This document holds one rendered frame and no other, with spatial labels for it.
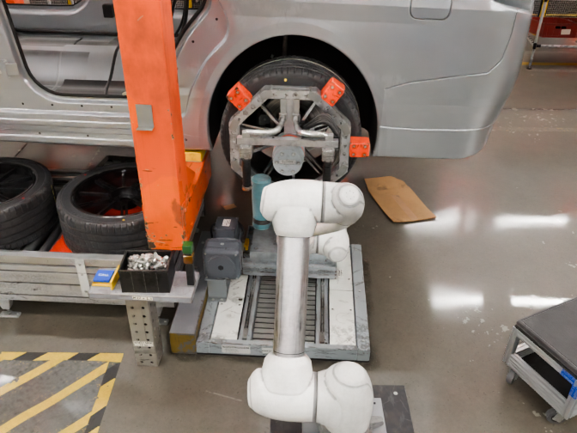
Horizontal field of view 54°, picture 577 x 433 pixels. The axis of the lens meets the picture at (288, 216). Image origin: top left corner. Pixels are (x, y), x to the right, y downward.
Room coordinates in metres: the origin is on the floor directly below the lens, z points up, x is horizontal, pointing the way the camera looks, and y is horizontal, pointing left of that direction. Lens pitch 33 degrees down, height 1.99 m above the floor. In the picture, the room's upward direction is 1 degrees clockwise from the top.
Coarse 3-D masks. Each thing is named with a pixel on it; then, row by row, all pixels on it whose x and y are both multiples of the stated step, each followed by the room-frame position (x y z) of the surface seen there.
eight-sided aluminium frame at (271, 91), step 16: (256, 96) 2.35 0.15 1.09; (272, 96) 2.34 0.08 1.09; (288, 96) 2.34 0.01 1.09; (304, 96) 2.34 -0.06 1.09; (320, 96) 2.33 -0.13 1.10; (240, 112) 2.35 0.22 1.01; (336, 112) 2.33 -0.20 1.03; (240, 160) 2.40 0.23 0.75; (240, 176) 2.35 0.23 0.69; (336, 176) 2.33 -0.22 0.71
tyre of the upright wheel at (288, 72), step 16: (272, 64) 2.53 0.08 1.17; (288, 64) 2.50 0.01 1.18; (304, 64) 2.52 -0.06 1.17; (320, 64) 2.59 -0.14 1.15; (256, 80) 2.43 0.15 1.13; (272, 80) 2.43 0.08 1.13; (288, 80) 2.42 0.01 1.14; (304, 80) 2.42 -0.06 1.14; (320, 80) 2.42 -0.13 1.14; (352, 96) 2.53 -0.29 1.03; (224, 112) 2.45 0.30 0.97; (352, 112) 2.41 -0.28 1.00; (224, 128) 2.44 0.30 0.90; (352, 128) 2.41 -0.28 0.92; (224, 144) 2.44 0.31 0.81; (352, 160) 2.41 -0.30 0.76
